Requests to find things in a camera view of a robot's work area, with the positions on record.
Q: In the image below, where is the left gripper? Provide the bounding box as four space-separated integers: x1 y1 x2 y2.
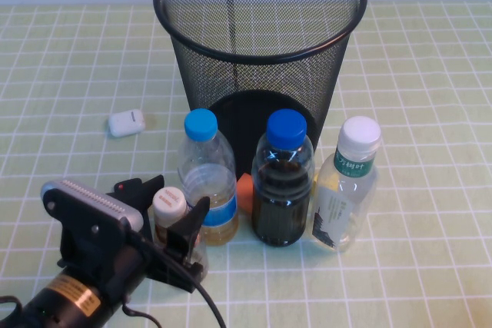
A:
57 174 211 294

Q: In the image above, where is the small bottle red-striped label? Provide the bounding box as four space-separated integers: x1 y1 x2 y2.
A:
151 185 208 279

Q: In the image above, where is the white-capped bottle green label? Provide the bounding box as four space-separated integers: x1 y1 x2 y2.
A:
311 115 382 253

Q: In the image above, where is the black mesh wastebasket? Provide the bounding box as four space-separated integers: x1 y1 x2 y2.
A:
152 0 368 179

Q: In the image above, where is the black remote control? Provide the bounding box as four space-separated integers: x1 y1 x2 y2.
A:
107 178 142 195

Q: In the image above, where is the light-blue-capped bottle yellow liquid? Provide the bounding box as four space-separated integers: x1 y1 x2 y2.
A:
177 108 239 247

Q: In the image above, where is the orange cube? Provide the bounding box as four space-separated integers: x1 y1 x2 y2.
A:
235 174 254 216

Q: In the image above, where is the white earbuds case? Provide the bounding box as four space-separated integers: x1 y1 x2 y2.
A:
107 110 146 137

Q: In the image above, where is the dark-blue-capped bottle dark liquid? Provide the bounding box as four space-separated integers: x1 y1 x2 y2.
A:
251 108 316 247

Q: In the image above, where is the green checked tablecloth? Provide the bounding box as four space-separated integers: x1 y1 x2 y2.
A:
0 1 492 328

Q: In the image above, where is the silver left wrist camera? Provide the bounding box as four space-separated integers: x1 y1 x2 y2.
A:
40 179 144 237

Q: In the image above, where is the thin black cable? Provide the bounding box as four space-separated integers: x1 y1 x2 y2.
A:
121 300 163 328

